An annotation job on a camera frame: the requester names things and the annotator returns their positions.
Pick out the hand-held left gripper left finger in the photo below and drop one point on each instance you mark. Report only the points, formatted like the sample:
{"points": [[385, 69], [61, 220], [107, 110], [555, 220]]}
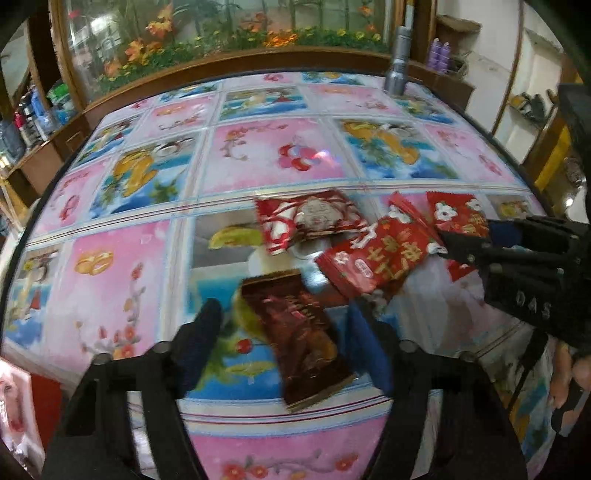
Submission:
{"points": [[201, 341]]}

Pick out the green plastic bag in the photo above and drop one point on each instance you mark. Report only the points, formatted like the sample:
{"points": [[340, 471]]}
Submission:
{"points": [[61, 99]]}

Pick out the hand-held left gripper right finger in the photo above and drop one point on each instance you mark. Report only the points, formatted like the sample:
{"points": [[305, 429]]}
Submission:
{"points": [[374, 355]]}

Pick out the wooden chair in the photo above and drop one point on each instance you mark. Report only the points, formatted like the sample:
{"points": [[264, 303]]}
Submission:
{"points": [[551, 152]]}

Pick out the silver flashlight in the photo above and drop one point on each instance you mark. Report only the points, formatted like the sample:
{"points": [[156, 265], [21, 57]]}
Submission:
{"points": [[399, 60]]}

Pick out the red white patterned snack packet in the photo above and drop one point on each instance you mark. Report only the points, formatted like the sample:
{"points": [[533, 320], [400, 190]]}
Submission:
{"points": [[314, 217]]}

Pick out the large red flower snack packet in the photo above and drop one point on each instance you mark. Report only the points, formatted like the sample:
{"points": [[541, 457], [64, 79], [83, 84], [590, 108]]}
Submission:
{"points": [[378, 258]]}

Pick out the blue bottle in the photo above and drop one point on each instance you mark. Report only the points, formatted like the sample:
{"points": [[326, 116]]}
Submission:
{"points": [[42, 113]]}

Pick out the black thermos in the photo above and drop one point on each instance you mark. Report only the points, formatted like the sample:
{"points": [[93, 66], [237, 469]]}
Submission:
{"points": [[28, 120]]}

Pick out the person's right hand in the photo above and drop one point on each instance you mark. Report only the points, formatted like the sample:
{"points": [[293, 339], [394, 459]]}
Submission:
{"points": [[563, 374]]}

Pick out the red cardboard box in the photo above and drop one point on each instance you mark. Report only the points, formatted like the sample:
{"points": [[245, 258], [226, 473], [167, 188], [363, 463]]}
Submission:
{"points": [[46, 401]]}

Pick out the glass display with artificial flowers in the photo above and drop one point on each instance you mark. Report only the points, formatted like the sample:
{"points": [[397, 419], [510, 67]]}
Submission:
{"points": [[221, 37]]}

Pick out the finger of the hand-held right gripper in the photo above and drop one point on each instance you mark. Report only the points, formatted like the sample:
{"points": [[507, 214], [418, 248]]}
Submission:
{"points": [[466, 251], [512, 233]]}

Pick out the small red flower snack packet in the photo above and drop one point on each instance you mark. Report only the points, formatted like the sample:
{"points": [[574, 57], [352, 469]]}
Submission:
{"points": [[404, 207], [457, 214]]}

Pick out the brown snack packet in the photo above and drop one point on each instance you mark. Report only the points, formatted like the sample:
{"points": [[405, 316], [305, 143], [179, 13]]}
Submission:
{"points": [[300, 337]]}

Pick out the wooden shelf unit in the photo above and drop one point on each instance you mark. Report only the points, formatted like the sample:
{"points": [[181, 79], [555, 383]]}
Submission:
{"points": [[41, 157]]}

